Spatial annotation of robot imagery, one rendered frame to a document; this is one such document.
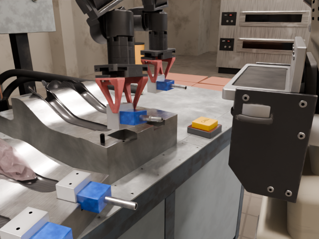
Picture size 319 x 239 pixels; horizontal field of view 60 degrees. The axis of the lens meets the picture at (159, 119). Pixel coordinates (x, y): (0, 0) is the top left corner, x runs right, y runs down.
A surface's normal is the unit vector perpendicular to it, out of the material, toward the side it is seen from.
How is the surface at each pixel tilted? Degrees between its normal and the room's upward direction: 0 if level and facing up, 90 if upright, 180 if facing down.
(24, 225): 0
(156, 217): 90
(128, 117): 82
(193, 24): 90
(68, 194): 90
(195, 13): 90
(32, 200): 0
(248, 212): 0
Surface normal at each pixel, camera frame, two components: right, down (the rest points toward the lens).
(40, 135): -0.60, 0.28
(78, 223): 0.94, 0.11
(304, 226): -0.41, 0.32
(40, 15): 0.80, 0.21
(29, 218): 0.00, -0.94
